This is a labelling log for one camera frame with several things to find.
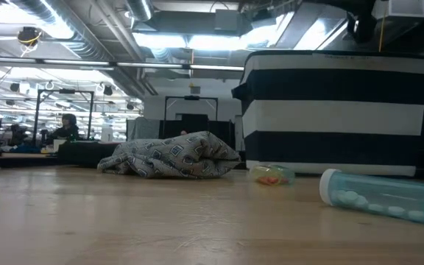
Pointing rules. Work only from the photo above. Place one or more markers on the grey patterned cloth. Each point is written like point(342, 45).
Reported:
point(175, 156)

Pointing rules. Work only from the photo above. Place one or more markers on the small clear snack bag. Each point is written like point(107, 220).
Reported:
point(271, 176)

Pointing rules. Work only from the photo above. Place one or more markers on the teal tablet tube white cap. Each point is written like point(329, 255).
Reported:
point(381, 197)

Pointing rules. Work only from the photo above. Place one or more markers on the navy white striped fabric basket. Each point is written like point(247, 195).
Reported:
point(333, 114)

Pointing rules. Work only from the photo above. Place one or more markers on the ceiling light strip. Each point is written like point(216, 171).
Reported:
point(112, 64)

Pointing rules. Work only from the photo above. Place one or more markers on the person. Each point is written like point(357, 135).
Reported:
point(66, 129)

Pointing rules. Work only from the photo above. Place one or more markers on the black ceiling device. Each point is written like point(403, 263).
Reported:
point(29, 35)

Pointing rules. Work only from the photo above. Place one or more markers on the black background rig frame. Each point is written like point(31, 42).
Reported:
point(64, 99)
point(191, 106)

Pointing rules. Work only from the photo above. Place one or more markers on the silver ventilation duct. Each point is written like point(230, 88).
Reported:
point(138, 9)

